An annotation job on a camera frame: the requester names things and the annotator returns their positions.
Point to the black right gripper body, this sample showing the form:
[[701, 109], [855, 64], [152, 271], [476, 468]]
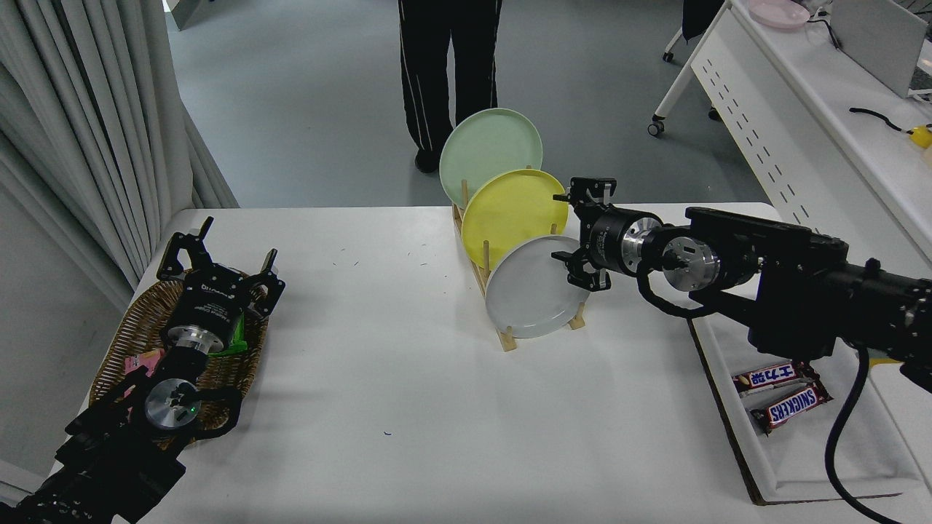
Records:
[[606, 240]]

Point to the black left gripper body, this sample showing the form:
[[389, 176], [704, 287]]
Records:
[[211, 302]]

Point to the grey plate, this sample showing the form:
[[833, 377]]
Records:
[[531, 298]]

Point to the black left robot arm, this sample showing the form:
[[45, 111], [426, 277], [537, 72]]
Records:
[[109, 458]]

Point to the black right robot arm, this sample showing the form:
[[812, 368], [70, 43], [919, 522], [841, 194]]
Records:
[[801, 269]]

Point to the yellow plate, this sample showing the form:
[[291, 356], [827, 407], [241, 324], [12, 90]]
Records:
[[513, 207]]

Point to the wooden plate rack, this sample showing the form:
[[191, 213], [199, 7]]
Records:
[[507, 338]]

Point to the pale green plate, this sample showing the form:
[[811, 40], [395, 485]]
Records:
[[488, 145]]

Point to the pink plate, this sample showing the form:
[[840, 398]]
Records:
[[779, 13]]

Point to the green snack packet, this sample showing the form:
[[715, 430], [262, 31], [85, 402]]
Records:
[[237, 342]]

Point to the brown wicker basket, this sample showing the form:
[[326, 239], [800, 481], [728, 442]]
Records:
[[142, 320]]

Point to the pink snack packet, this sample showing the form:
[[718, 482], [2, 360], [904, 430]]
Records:
[[149, 358]]

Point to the grey curtain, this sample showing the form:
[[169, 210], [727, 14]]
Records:
[[73, 109]]

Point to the person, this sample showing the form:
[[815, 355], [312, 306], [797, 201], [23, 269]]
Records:
[[426, 73]]

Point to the black chair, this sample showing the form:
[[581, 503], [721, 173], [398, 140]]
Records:
[[703, 18]]

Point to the Snickers bar with Chinese print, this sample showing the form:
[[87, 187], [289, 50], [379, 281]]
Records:
[[772, 378]]

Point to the white desk with slotted panel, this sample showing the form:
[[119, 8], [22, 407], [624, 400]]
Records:
[[801, 109]]

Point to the Snickers bar with Latin print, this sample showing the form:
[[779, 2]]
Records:
[[790, 407]]

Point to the grey cabinet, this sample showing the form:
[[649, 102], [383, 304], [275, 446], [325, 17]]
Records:
[[193, 11]]

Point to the white tray with brown edge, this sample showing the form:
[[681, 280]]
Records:
[[801, 466]]

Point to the grey laptop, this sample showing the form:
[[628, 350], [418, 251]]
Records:
[[874, 36]]

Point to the small yellow object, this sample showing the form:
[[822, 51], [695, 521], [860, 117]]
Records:
[[922, 137]]

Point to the white side table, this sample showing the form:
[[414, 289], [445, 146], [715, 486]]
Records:
[[899, 429]]

